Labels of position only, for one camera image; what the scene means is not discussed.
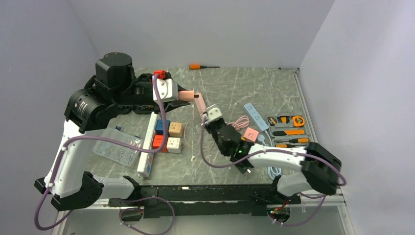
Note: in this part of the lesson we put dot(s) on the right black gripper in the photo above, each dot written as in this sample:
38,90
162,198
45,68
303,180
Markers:
210,124

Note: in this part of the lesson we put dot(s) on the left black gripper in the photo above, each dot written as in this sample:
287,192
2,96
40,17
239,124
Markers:
162,107

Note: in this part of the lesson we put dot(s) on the pink cube socket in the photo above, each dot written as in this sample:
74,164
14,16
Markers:
250,135

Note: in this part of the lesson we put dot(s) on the dark green cube adapter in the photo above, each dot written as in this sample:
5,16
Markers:
244,168

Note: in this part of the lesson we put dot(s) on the light blue power strip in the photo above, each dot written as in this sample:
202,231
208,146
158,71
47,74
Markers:
256,118

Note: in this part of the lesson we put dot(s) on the blue cube adapter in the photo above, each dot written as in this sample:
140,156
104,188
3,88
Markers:
160,129

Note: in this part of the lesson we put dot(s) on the small pink charger plug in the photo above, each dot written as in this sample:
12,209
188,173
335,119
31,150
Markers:
187,95

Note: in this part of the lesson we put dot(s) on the pink power strip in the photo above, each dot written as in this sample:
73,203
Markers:
200,105

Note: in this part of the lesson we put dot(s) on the wooden beige cube adapter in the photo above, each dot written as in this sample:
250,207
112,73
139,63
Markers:
176,129

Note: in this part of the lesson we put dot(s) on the red cube adapter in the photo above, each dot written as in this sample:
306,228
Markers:
157,141

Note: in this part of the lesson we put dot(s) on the white cube adapter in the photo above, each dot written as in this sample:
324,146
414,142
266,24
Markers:
174,145

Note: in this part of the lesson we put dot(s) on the grey tool case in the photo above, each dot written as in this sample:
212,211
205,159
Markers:
284,134

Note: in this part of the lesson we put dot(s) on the clear plastic screw box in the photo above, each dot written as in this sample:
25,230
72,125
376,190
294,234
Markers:
120,154

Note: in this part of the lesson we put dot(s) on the white power strip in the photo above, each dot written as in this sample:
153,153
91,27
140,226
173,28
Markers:
145,159

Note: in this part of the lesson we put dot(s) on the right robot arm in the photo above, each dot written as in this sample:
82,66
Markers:
313,166

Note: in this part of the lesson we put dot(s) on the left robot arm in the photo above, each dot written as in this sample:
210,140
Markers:
113,90

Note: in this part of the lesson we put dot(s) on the black base bar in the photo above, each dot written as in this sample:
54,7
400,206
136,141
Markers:
253,199

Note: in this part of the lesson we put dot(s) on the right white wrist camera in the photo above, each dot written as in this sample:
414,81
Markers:
213,114

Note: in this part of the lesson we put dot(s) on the orange handled screwdriver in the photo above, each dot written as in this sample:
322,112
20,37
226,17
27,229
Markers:
199,67

